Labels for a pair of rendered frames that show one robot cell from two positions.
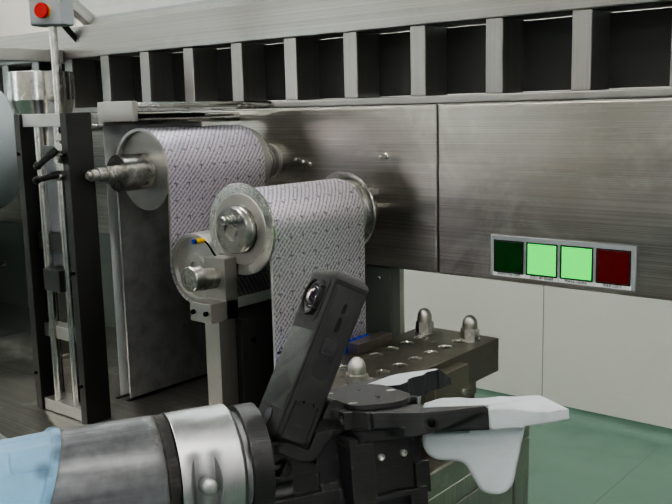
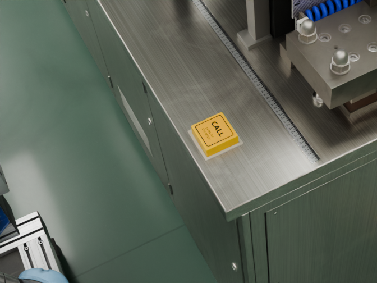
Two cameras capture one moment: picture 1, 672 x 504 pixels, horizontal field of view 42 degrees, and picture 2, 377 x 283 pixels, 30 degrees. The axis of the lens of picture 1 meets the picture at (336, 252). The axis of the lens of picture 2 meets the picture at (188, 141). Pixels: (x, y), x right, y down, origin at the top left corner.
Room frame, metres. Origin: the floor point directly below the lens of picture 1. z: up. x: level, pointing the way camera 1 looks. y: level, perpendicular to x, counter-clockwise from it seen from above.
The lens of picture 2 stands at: (0.38, -0.24, 2.01)
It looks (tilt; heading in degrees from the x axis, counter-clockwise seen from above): 54 degrees down; 34
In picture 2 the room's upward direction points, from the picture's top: 11 degrees counter-clockwise
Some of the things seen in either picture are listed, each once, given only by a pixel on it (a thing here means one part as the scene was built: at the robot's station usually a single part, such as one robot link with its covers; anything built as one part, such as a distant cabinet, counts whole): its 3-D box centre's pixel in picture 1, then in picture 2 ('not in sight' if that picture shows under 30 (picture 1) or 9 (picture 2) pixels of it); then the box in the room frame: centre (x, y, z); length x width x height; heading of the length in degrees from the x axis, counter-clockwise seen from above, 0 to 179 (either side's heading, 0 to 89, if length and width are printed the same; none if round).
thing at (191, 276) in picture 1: (193, 278); not in sight; (1.34, 0.22, 1.18); 0.04 x 0.02 x 0.04; 50
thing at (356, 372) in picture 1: (356, 371); (340, 59); (1.23, -0.03, 1.05); 0.04 x 0.04 x 0.04
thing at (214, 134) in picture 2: not in sight; (214, 134); (1.09, 0.17, 0.91); 0.07 x 0.07 x 0.02; 50
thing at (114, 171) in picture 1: (102, 174); not in sight; (1.47, 0.39, 1.34); 0.06 x 0.03 x 0.03; 140
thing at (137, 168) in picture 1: (131, 172); not in sight; (1.52, 0.35, 1.34); 0.06 x 0.06 x 0.06; 50
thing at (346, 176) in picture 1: (343, 212); not in sight; (1.57, -0.01, 1.25); 0.15 x 0.01 x 0.15; 50
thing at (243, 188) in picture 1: (241, 228); not in sight; (1.37, 0.15, 1.25); 0.15 x 0.01 x 0.15; 50
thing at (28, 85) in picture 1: (40, 86); not in sight; (1.92, 0.63, 1.50); 0.14 x 0.14 x 0.06
